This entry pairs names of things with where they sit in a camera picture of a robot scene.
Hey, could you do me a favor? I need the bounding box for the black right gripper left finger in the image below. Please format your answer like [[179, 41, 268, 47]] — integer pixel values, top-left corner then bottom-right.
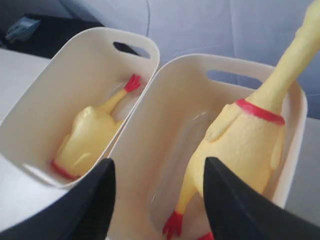
[[0, 158, 116, 240]]

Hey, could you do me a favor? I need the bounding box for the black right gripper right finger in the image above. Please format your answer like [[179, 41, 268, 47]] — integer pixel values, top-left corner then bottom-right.
[[203, 157, 320, 240]]

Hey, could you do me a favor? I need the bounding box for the headless rubber chicken body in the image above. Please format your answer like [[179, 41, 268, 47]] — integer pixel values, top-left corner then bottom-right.
[[51, 74, 141, 181]]

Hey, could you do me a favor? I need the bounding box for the whole rubber chicken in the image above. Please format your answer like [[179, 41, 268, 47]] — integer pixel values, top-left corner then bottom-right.
[[162, 0, 320, 239]]

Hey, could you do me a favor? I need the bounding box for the cream bin with O mark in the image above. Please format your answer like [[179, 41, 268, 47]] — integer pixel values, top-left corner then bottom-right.
[[104, 53, 308, 240]]

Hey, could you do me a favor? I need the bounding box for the cream bin with X mark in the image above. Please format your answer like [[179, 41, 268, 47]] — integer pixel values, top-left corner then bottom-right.
[[0, 27, 160, 189]]

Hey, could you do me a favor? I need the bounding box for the blue grey object on floor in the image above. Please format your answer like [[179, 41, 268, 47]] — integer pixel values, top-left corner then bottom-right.
[[5, 16, 41, 43]]

